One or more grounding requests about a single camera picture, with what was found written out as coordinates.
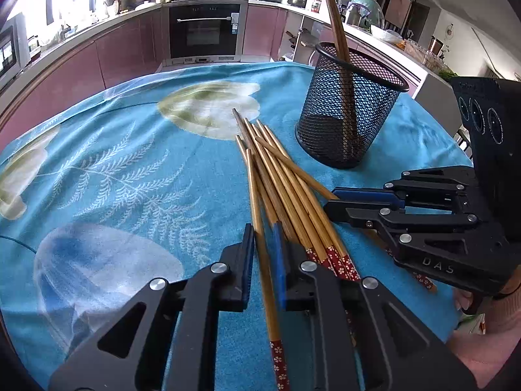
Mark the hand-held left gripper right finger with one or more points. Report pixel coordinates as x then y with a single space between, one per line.
279 269

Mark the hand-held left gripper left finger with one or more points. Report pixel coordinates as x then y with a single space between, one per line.
246 269

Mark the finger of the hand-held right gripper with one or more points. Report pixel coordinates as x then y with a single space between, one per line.
366 195
354 216

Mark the single chopstick red floral end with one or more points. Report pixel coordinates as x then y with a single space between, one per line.
268 285
342 32

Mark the bundle of bamboo chopsticks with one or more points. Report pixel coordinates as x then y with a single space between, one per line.
317 184

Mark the bunch of wooden chopsticks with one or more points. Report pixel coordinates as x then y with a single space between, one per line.
285 203

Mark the black mesh utensil holder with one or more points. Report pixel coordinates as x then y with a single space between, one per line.
366 110

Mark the person's right forearm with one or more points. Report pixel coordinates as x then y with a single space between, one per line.
496 342

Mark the person's right hand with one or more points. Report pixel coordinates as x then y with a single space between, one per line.
463 302

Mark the wooden chair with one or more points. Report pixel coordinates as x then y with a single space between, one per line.
464 144

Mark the copper cup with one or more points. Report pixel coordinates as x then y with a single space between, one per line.
437 44

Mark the clear food container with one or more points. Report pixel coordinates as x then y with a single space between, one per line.
423 53

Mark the blue floral tablecloth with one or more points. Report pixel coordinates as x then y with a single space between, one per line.
122 150

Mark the green glass dome cover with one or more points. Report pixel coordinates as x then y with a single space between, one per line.
366 8

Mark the chopsticks standing in holder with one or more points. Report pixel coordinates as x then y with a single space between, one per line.
331 8

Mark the black built-in oven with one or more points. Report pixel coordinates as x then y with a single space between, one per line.
207 32

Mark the pink kitchen cabinets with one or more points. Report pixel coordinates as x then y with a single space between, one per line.
122 49

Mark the silver microwave oven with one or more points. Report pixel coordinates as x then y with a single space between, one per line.
12 53

